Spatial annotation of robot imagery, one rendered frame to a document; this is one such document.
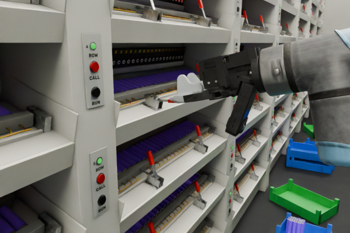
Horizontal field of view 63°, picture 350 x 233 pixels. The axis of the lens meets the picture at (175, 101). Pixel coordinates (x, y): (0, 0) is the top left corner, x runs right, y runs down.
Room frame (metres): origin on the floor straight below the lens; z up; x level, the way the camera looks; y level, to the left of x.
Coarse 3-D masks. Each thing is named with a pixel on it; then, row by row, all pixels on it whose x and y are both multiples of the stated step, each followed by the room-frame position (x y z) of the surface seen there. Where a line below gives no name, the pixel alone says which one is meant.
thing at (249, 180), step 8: (256, 160) 1.67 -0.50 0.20; (264, 160) 1.65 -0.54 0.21; (248, 168) 1.56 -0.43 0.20; (256, 168) 1.62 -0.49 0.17; (264, 168) 1.64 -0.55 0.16; (240, 176) 1.45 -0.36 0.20; (248, 176) 1.50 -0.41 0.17; (256, 176) 1.50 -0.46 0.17; (240, 184) 1.41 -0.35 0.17; (248, 184) 1.43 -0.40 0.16; (256, 184) 1.46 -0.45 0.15; (240, 192) 1.34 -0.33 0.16; (248, 192) 1.36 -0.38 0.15; (240, 200) 1.26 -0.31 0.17; (232, 208) 1.20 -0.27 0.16; (240, 208) 1.22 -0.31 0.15; (232, 216) 1.12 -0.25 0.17
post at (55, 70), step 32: (96, 0) 0.49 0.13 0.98; (64, 32) 0.44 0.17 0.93; (96, 32) 0.49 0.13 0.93; (0, 64) 0.54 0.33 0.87; (32, 64) 0.49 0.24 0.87; (64, 64) 0.45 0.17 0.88; (64, 96) 0.45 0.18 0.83; (96, 128) 0.48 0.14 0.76; (64, 192) 0.46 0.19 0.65; (96, 224) 0.47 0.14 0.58
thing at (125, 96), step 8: (176, 80) 0.86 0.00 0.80; (136, 88) 0.70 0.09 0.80; (144, 88) 0.72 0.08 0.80; (152, 88) 0.73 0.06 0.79; (160, 88) 0.77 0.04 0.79; (168, 88) 0.80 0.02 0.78; (176, 88) 0.85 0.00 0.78; (120, 96) 0.63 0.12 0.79; (128, 96) 0.65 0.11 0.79; (136, 96) 0.68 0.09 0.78; (128, 104) 0.63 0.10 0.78
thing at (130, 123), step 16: (144, 64) 0.90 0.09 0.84; (160, 64) 0.97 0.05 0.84; (176, 64) 1.06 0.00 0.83; (192, 64) 1.12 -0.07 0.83; (128, 112) 0.60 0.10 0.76; (144, 112) 0.62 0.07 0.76; (160, 112) 0.65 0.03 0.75; (176, 112) 0.72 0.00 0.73; (192, 112) 0.81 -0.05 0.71; (128, 128) 0.56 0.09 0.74; (144, 128) 0.61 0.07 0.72
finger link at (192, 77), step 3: (189, 75) 0.64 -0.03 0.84; (192, 75) 0.64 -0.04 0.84; (195, 75) 0.64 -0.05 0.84; (189, 78) 0.64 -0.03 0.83; (192, 78) 0.64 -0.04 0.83; (195, 78) 0.64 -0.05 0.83; (192, 81) 0.64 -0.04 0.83; (195, 81) 0.64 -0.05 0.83; (198, 81) 0.63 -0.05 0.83; (201, 81) 0.63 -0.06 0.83; (198, 90) 0.63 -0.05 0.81; (204, 90) 0.61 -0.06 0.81; (174, 96) 0.65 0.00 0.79
